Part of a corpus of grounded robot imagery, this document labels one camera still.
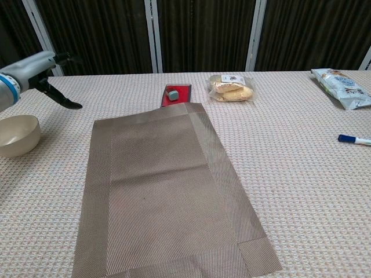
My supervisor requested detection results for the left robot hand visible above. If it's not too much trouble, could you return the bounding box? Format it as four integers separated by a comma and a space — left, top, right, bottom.
0, 51, 83, 110

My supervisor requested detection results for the beige bowl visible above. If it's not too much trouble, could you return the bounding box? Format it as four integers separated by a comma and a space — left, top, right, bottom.
0, 114, 41, 158

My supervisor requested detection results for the brown woven placemat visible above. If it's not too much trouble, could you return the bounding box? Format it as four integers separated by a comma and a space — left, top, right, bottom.
71, 101, 283, 278

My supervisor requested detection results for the red rectangular box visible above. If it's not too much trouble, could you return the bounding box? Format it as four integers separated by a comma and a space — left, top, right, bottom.
158, 83, 192, 108

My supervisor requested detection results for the beige woven tablecloth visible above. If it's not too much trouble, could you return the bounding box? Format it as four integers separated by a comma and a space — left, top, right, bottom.
0, 70, 371, 278

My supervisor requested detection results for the small teal cube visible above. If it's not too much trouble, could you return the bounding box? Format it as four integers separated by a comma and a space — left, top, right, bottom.
165, 88, 180, 102

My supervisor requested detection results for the bagged bread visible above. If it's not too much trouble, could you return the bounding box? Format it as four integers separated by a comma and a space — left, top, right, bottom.
207, 74, 258, 103

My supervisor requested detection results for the white blue snack bag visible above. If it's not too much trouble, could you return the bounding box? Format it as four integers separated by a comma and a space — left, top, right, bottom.
310, 68, 371, 111

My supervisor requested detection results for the blue capped white marker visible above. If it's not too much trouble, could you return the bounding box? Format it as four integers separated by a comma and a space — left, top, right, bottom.
337, 134, 371, 146

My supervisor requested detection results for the white partition frame post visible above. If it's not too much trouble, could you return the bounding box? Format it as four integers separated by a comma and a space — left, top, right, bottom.
144, 0, 163, 74
22, 0, 64, 76
358, 46, 371, 71
245, 0, 267, 72

